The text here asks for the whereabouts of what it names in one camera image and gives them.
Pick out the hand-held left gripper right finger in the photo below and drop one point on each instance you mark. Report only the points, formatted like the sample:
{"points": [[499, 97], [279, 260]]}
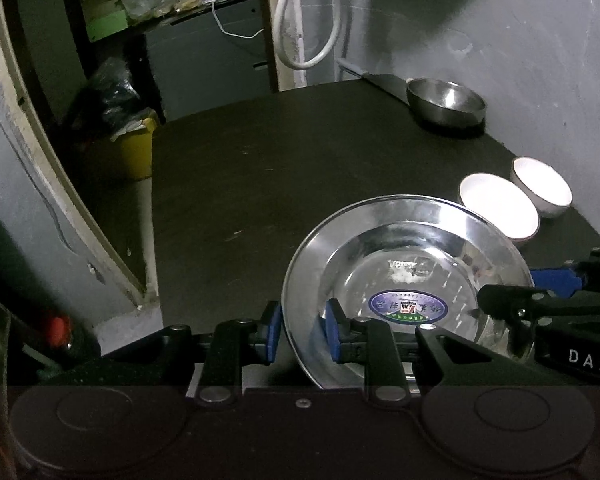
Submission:
{"points": [[334, 331]]}

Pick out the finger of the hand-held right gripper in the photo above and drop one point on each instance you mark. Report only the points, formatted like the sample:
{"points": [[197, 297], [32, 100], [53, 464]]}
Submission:
{"points": [[555, 281], [510, 299]]}

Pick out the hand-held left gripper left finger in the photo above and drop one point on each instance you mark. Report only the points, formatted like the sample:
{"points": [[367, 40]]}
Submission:
{"points": [[272, 332]]}

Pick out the yellow bin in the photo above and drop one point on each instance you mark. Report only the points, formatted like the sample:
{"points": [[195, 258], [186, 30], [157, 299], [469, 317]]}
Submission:
{"points": [[135, 152]]}

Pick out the green box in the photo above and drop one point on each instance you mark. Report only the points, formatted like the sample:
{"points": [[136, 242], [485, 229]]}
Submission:
{"points": [[107, 25]]}

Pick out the white bowl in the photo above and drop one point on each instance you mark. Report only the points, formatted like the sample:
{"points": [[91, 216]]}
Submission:
{"points": [[542, 185], [497, 207]]}

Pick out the steel bowl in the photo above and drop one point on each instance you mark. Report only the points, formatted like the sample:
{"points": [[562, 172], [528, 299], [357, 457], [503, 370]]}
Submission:
{"points": [[445, 97]]}

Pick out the grey cabinet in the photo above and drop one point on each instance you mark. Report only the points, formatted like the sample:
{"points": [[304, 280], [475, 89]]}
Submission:
{"points": [[205, 70]]}

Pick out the steel plate with sticker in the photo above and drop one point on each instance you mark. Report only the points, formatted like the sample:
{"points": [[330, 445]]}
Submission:
{"points": [[405, 240]]}

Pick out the black plastic bag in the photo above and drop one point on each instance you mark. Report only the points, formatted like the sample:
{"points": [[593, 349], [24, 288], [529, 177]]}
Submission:
{"points": [[107, 95]]}

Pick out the white door frame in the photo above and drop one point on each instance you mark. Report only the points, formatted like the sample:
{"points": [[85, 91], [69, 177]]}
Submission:
{"points": [[55, 185]]}

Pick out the red round object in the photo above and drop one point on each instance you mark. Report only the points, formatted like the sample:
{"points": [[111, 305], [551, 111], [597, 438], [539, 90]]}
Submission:
{"points": [[58, 331]]}

